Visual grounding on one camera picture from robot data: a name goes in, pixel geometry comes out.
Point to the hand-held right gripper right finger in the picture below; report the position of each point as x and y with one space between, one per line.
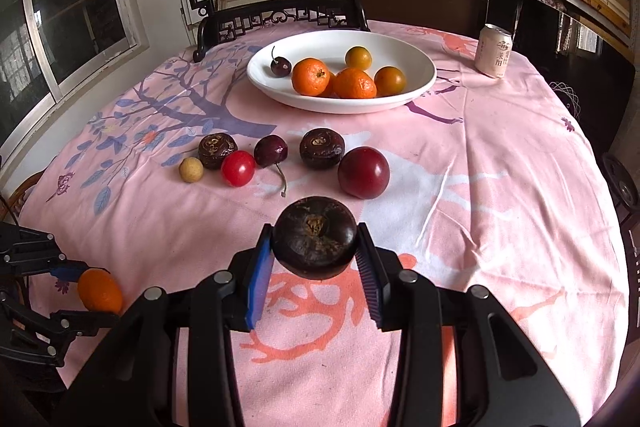
371 282

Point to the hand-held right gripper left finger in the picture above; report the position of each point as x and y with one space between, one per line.
260 282

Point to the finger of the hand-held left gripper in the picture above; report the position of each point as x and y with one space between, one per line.
67 272
75 323

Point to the oval orange kumquat top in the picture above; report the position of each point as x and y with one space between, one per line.
100 291

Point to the dark water chestnut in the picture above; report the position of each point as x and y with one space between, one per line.
217 150
322 148
315 239

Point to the large mandarin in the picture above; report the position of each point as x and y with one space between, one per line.
355 84

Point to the small orange tomato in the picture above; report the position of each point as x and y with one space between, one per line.
390 81

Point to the dark red cherry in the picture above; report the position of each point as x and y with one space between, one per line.
271 150
280 66

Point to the yellow cherry tomato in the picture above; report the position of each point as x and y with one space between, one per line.
358 58

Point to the white oval plate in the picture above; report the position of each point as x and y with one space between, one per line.
320 44

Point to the brown wooden chair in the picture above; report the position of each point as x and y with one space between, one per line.
25 194

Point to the dark red plum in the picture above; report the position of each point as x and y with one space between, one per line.
363 172

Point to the red tomato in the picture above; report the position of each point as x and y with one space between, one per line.
238 168

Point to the beige longan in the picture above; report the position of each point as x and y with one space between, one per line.
191 170

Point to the pink printed tablecloth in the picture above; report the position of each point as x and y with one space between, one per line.
500 157

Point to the beige drink can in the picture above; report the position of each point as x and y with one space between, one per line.
494 52

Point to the white framed window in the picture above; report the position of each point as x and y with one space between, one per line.
75 7

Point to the black carved wooden chair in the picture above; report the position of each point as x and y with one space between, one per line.
280 14

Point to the black round object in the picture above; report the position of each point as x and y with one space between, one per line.
620 179

